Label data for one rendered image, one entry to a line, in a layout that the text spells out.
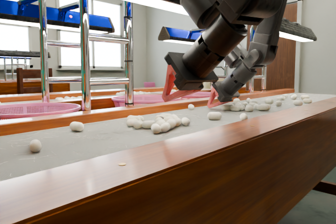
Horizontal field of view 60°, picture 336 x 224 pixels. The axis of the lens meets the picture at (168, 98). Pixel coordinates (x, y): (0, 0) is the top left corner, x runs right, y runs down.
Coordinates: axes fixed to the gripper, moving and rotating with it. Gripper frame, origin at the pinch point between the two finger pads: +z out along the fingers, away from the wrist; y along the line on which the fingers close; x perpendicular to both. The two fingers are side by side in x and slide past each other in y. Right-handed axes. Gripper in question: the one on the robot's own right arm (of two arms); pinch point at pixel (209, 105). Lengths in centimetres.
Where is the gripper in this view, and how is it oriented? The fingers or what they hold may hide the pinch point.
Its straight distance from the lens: 101.6
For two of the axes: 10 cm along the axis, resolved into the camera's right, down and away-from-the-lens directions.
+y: -6.7, 0.6, -7.4
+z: -5.5, 6.2, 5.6
